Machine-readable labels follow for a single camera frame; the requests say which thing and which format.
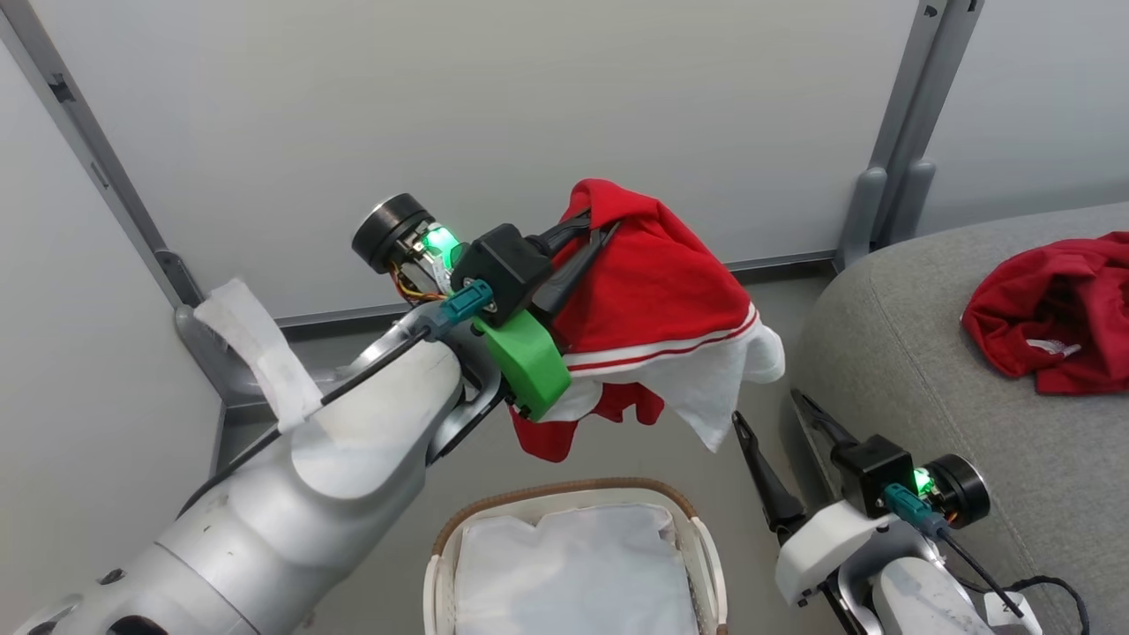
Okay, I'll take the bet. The white laundry basket wicker rim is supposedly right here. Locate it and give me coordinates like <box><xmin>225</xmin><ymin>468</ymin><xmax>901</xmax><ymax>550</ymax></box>
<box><xmin>423</xmin><ymin>477</ymin><xmax>730</xmax><ymax>635</ymax></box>

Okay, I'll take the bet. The grey partition post with hinge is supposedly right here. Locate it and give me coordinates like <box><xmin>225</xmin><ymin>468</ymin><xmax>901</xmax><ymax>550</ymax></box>
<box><xmin>0</xmin><ymin>0</ymin><xmax>208</xmax><ymax>311</ymax></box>

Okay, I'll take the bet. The white fabric basket liner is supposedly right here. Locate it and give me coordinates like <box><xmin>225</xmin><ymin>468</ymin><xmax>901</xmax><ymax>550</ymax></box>
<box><xmin>454</xmin><ymin>503</ymin><xmax>700</xmax><ymax>635</ymax></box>

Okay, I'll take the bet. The red shirt with white trim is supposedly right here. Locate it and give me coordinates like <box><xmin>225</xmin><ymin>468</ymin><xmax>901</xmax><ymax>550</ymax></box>
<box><xmin>509</xmin><ymin>178</ymin><xmax>787</xmax><ymax>465</ymax></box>

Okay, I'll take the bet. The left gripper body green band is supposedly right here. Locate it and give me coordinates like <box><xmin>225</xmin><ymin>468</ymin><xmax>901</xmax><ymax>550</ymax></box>
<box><xmin>351</xmin><ymin>193</ymin><xmax>573</xmax><ymax>423</ymax></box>

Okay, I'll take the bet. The grey tubular partition foot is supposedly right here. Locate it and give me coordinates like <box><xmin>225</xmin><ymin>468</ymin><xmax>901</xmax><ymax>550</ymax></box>
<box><xmin>173</xmin><ymin>303</ymin><xmax>358</xmax><ymax>408</ymax></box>
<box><xmin>836</xmin><ymin>166</ymin><xmax>888</xmax><ymax>271</ymax></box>
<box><xmin>886</xmin><ymin>158</ymin><xmax>938</xmax><ymax>237</ymax></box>

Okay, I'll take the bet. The white fabric strap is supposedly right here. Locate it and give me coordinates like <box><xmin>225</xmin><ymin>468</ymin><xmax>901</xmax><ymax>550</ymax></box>
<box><xmin>193</xmin><ymin>277</ymin><xmax>325</xmax><ymax>434</ymax></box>

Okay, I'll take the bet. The grey double partition post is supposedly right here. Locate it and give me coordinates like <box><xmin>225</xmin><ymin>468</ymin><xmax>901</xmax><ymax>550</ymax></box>
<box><xmin>869</xmin><ymin>0</ymin><xmax>986</xmax><ymax>239</ymax></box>

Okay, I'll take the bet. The plain red garment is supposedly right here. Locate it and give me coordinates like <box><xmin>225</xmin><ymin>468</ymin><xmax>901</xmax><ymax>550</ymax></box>
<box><xmin>961</xmin><ymin>230</ymin><xmax>1129</xmax><ymax>396</ymax></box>

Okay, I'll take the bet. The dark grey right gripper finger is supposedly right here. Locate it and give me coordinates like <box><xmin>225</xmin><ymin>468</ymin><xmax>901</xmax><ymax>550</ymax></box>
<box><xmin>790</xmin><ymin>390</ymin><xmax>862</xmax><ymax>460</ymax></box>
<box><xmin>731</xmin><ymin>410</ymin><xmax>809</xmax><ymax>539</ymax></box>

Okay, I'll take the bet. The grey fabric sofa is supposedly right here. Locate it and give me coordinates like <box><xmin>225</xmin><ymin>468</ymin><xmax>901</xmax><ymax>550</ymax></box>
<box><xmin>780</xmin><ymin>202</ymin><xmax>1129</xmax><ymax>635</ymax></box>

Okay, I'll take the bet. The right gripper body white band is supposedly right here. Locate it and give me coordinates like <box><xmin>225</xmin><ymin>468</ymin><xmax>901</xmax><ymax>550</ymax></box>
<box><xmin>775</xmin><ymin>434</ymin><xmax>991</xmax><ymax>608</ymax></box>

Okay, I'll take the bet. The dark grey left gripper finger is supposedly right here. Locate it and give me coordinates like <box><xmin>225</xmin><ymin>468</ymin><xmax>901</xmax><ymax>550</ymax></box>
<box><xmin>531</xmin><ymin>224</ymin><xmax>619</xmax><ymax>319</ymax></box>
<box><xmin>528</xmin><ymin>209</ymin><xmax>593</xmax><ymax>258</ymax></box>

